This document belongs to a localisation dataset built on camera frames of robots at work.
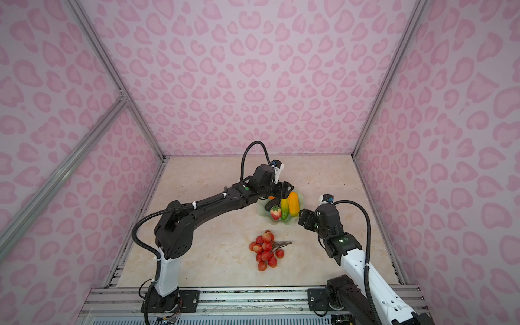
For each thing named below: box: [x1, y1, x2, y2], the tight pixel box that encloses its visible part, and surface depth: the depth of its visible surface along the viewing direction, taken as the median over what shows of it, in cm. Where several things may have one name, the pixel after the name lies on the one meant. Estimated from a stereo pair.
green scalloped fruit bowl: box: [257, 193, 306, 226], surface depth 94 cm
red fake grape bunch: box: [248, 230, 292, 272], surface depth 82 cm
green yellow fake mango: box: [280, 197, 290, 221], surface depth 95 cm
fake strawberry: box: [270, 205, 282, 221], surface depth 92 cm
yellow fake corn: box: [288, 191, 300, 217], surface depth 94 cm
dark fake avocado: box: [264, 198, 281, 212], surface depth 97 cm
